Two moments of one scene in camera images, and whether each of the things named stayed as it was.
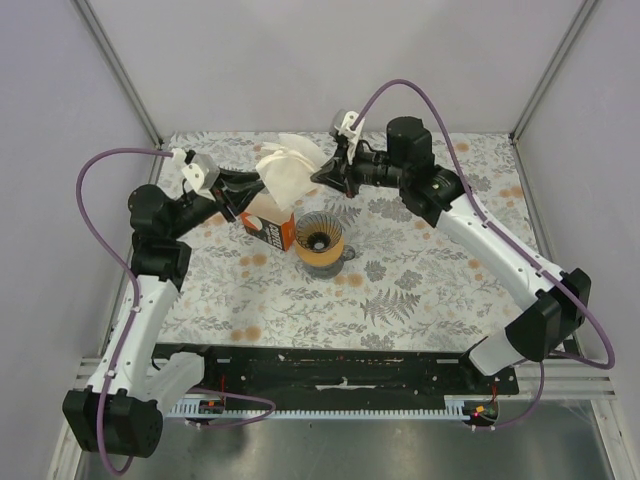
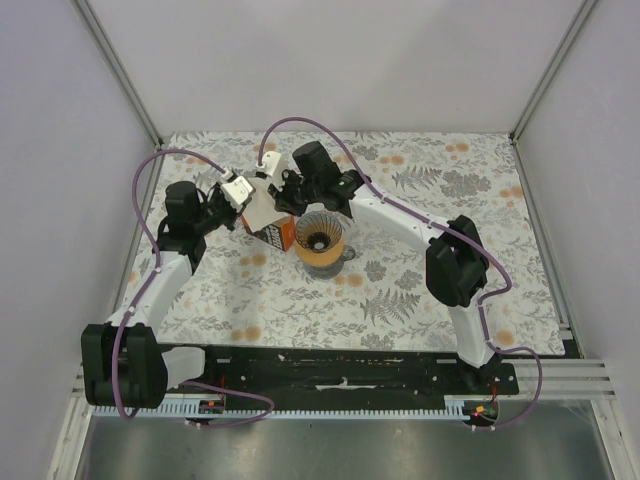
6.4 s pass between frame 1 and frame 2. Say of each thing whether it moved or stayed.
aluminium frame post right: stayed
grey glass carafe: stayed
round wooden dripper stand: stayed
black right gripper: moved
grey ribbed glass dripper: stayed
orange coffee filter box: moved
